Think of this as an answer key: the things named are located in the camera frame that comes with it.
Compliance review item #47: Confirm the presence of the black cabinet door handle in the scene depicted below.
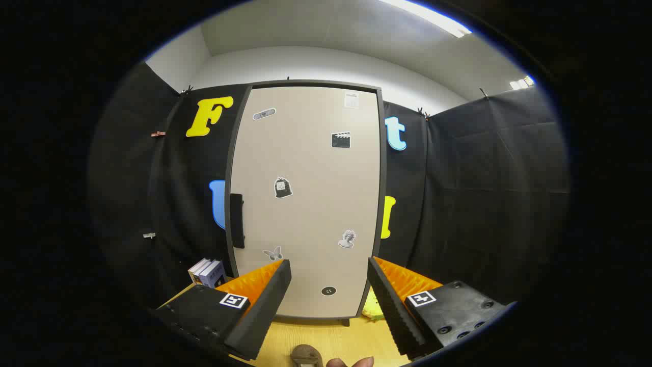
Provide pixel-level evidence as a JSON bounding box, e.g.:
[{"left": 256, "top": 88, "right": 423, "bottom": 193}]
[{"left": 230, "top": 194, "right": 246, "bottom": 249}]

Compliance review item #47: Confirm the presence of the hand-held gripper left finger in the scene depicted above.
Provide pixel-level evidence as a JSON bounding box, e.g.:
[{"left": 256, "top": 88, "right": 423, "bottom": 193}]
[{"left": 152, "top": 259, "right": 292, "bottom": 361}]

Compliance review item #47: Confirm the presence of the blue book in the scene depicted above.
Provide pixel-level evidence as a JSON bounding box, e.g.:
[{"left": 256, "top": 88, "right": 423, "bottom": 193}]
[{"left": 200, "top": 260, "right": 226, "bottom": 289}]

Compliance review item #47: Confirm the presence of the black backdrop cloth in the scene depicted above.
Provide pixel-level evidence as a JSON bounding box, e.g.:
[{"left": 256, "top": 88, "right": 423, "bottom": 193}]
[{"left": 87, "top": 61, "right": 570, "bottom": 317}]

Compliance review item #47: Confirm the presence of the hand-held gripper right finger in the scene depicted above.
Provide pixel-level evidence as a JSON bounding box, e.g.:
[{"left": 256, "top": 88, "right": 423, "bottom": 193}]
[{"left": 367, "top": 256, "right": 516, "bottom": 358}]

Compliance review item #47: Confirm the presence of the dark-framed shoe cabinet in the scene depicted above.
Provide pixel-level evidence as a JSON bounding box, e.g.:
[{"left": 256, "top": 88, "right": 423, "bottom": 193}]
[{"left": 224, "top": 79, "right": 388, "bottom": 327}]

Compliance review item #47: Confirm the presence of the yellow round pad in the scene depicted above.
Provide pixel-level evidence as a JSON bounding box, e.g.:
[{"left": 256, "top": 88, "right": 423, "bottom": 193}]
[{"left": 363, "top": 288, "right": 386, "bottom": 322}]

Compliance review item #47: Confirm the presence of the brown fuzzy shoe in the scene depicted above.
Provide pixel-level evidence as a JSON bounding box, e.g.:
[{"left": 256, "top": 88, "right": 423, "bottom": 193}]
[{"left": 290, "top": 344, "right": 324, "bottom": 367}]

